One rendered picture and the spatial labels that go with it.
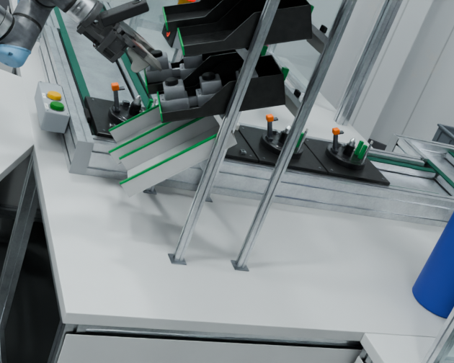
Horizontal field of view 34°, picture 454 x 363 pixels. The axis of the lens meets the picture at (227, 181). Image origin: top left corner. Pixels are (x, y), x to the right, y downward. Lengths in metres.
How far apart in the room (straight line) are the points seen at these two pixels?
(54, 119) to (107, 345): 0.75
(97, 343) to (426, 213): 1.33
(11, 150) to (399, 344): 1.12
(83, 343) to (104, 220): 0.38
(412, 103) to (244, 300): 4.09
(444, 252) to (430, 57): 3.69
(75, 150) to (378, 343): 0.92
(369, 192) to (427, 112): 3.38
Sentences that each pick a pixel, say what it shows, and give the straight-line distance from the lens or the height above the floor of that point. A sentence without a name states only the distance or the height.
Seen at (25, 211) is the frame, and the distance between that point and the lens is 2.27.
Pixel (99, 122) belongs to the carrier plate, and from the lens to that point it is 2.11.
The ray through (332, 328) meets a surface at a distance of 1.82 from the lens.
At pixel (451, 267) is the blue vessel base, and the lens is 2.04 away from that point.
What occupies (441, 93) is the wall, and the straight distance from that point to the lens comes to 5.71.
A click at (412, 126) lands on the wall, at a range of 5.77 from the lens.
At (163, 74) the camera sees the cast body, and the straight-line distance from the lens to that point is 1.84.
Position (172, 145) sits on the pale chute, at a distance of 1.82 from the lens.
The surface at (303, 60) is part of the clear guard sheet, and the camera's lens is 3.44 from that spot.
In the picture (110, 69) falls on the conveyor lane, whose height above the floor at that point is 0.92.
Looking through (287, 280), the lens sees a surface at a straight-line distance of 1.91.
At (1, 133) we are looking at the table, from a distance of 2.16.
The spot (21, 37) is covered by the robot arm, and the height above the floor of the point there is 1.23.
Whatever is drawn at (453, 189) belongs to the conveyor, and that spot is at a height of 0.94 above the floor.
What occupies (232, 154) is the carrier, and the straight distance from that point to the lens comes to 2.20.
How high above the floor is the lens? 1.81
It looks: 25 degrees down
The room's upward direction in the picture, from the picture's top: 21 degrees clockwise
